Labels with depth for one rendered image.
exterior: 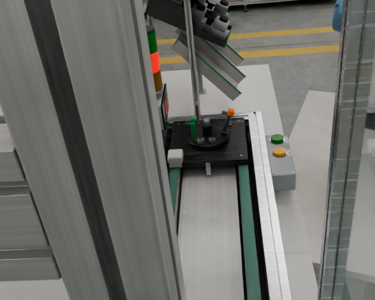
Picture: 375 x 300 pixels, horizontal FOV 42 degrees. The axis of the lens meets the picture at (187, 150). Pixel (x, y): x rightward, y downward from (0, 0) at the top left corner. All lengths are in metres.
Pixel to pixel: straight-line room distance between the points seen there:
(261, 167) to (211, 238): 0.29
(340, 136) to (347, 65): 0.08
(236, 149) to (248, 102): 0.49
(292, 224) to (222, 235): 0.22
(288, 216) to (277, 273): 0.31
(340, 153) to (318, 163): 1.06
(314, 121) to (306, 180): 0.34
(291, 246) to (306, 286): 0.14
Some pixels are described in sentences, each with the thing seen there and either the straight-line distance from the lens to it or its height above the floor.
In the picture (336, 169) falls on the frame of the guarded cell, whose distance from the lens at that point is 0.58.
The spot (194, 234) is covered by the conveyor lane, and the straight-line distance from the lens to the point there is 1.30.
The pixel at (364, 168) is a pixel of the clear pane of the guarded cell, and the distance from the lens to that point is 0.51.
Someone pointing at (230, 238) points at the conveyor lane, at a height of 0.92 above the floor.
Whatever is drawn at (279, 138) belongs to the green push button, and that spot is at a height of 0.97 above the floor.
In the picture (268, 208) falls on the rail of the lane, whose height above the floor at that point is 0.95.
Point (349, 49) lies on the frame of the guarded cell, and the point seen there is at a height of 1.62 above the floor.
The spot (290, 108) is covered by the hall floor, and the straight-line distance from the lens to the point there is 3.62.
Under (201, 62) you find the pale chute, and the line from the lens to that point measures 1.66.
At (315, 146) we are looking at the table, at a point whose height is 0.86.
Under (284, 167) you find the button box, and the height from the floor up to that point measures 0.96.
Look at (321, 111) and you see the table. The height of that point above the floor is 0.86.
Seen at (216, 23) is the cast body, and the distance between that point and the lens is 1.63.
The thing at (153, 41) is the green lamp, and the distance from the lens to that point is 1.18.
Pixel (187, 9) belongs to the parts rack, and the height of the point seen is 1.33.
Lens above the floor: 1.82
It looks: 35 degrees down
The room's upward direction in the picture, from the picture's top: 7 degrees counter-clockwise
